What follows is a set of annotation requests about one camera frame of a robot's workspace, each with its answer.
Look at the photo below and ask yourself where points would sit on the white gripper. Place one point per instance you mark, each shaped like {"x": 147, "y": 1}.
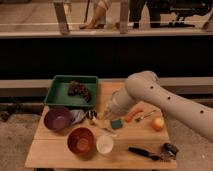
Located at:
{"x": 119, "y": 104}

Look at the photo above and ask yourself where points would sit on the yellow banana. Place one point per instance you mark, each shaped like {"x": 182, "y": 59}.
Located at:
{"x": 105, "y": 129}

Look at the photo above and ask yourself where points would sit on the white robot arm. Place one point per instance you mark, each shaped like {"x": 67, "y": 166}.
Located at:
{"x": 143, "y": 86}

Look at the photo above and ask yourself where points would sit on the white paper cup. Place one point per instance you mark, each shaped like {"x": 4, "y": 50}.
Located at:
{"x": 104, "y": 144}

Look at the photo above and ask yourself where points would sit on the green sponge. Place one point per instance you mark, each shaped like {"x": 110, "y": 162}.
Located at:
{"x": 116, "y": 124}

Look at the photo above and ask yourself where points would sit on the dark striped small object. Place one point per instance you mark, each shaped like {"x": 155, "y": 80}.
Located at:
{"x": 91, "y": 114}

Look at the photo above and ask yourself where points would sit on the orange carrot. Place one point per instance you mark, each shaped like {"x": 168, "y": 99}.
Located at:
{"x": 131, "y": 114}

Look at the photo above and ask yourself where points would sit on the grey crumpled cloth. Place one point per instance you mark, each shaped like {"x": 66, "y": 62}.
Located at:
{"x": 78, "y": 116}

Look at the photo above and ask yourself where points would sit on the orange-red bowl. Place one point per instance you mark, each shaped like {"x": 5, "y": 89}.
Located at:
{"x": 81, "y": 141}

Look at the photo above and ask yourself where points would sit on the metal fork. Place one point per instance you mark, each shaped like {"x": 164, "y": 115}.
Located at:
{"x": 144, "y": 116}

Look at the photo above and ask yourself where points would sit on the dark grape bunch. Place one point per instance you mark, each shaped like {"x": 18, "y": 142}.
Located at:
{"x": 76, "y": 88}

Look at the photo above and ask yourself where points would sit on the wooden table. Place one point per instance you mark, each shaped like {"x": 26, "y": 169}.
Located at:
{"x": 50, "y": 150}

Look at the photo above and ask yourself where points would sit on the purple bowl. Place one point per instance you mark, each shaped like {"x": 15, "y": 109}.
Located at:
{"x": 57, "y": 118}

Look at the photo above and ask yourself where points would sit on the green plastic tray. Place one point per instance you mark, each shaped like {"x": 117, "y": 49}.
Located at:
{"x": 58, "y": 92}

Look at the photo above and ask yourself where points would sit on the orange apple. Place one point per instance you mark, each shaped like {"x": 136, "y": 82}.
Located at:
{"x": 157, "y": 124}

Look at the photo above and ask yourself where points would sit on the small dark round object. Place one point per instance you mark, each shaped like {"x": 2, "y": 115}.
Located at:
{"x": 171, "y": 149}

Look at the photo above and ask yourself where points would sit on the person legs in background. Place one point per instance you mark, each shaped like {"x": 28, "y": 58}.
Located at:
{"x": 100, "y": 8}

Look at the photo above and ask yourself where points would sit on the black machine in background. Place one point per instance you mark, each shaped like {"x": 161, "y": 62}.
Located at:
{"x": 182, "y": 9}

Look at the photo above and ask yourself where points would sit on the black handled tool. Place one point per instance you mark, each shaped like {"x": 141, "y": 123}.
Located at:
{"x": 144, "y": 153}

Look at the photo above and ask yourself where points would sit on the grey post left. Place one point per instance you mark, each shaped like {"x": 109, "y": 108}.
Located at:
{"x": 61, "y": 17}

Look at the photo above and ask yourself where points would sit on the grey post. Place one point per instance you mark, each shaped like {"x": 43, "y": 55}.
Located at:
{"x": 61, "y": 17}
{"x": 124, "y": 9}

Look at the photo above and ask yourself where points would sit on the grey post right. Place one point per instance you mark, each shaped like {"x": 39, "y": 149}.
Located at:
{"x": 124, "y": 9}

